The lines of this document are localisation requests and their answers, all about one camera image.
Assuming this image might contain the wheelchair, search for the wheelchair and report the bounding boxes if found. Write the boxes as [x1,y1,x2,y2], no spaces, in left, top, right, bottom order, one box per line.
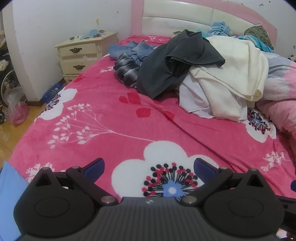
[0,30,23,124]

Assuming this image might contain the dark grey garment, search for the dark grey garment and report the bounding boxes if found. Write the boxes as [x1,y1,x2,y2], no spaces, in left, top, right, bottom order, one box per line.
[136,30,226,100]

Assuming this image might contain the small blue cloth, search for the small blue cloth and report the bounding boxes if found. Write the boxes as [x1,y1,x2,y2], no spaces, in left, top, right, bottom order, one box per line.
[77,29,105,39]

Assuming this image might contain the pink floral blanket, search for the pink floral blanket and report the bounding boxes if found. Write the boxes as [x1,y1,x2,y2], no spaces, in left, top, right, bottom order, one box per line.
[9,35,296,232]

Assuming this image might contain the white and pink headboard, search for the white and pink headboard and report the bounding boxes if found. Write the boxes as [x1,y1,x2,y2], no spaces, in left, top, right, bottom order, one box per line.
[132,0,278,47]

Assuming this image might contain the teal garment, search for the teal garment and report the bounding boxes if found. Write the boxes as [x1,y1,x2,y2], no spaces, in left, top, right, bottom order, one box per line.
[237,35,274,54]

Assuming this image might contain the white garment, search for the white garment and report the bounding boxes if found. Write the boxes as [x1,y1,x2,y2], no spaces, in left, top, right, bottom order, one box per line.
[179,76,248,121]

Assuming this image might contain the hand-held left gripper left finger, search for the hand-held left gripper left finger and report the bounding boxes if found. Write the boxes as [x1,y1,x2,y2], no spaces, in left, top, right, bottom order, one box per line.
[31,158,118,206]

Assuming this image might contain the pink plastic bag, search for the pink plastic bag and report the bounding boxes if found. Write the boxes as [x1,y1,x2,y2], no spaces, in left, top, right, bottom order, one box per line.
[7,89,30,127]

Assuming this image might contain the light blue folded garment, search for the light blue folded garment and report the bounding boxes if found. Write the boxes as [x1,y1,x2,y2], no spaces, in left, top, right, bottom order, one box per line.
[0,161,30,241]

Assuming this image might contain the pink and grey quilt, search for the pink and grey quilt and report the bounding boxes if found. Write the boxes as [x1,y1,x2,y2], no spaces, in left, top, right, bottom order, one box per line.
[255,52,296,139]

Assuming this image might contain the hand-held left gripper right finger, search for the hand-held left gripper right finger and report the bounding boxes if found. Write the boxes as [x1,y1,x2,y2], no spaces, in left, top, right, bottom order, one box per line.
[180,158,266,206]

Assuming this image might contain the cream knit garment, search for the cream knit garment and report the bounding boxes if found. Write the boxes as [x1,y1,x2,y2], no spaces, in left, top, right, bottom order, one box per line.
[190,35,269,122]

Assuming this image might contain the blue denim jeans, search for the blue denim jeans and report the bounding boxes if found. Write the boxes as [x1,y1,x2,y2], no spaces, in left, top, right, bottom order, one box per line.
[109,40,160,63]

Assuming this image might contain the cream nightstand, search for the cream nightstand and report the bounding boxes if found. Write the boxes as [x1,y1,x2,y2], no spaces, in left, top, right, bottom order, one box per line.
[54,31,119,84]

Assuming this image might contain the blue plastic bottle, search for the blue plastic bottle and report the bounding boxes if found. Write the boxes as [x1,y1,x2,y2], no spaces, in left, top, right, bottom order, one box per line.
[42,82,63,103]

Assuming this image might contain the plaid shirt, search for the plaid shirt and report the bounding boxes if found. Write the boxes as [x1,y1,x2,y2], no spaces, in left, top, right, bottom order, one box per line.
[113,53,144,88]

